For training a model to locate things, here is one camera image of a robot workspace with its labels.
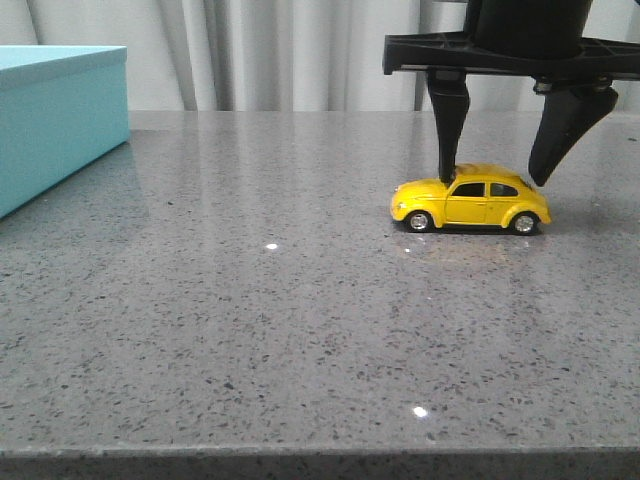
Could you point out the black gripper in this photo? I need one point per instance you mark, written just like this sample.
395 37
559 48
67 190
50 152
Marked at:
541 39

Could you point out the light blue box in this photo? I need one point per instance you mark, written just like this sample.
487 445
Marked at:
62 107

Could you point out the yellow toy beetle car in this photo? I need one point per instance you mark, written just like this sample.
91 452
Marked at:
479 195

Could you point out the grey-white curtain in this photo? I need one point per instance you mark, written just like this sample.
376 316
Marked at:
245 55

